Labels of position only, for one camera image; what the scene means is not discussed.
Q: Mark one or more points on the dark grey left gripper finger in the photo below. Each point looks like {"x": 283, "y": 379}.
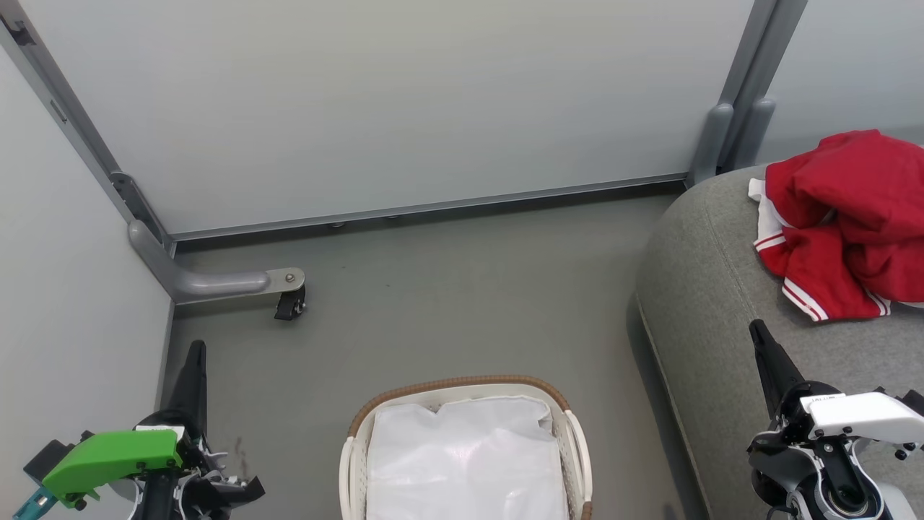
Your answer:
{"x": 191, "y": 383}

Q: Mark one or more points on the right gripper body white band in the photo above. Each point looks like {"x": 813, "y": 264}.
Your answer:
{"x": 859, "y": 419}

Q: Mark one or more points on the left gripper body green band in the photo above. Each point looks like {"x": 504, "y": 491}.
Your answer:
{"x": 108, "y": 455}

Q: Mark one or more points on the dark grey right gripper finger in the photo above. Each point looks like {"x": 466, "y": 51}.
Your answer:
{"x": 776, "y": 368}

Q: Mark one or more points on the red jersey with white lining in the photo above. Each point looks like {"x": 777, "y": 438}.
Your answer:
{"x": 816, "y": 274}

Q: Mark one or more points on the red white-striped garment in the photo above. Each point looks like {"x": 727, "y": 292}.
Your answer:
{"x": 852, "y": 173}

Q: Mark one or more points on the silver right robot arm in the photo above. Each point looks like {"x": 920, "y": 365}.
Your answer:
{"x": 848, "y": 502}

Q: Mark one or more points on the white laundry basket brown rim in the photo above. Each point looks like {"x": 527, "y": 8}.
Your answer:
{"x": 350, "y": 477}

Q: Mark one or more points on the white basket liner bag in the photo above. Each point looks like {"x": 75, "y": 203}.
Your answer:
{"x": 462, "y": 462}

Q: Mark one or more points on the grey fabric sofa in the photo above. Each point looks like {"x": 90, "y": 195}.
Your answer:
{"x": 722, "y": 289}

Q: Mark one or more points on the black caster wheel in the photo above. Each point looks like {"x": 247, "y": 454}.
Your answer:
{"x": 290, "y": 307}

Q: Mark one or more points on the grey partition foot bracket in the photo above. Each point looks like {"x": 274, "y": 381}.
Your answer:
{"x": 209, "y": 283}

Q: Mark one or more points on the grey double partition post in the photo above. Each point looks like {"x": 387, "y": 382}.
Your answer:
{"x": 743, "y": 94}

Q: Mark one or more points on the grey slanted partition post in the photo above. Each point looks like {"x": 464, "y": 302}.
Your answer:
{"x": 65, "y": 123}

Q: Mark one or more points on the grey partition bottom rail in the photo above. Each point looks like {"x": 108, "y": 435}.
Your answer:
{"x": 433, "y": 208}

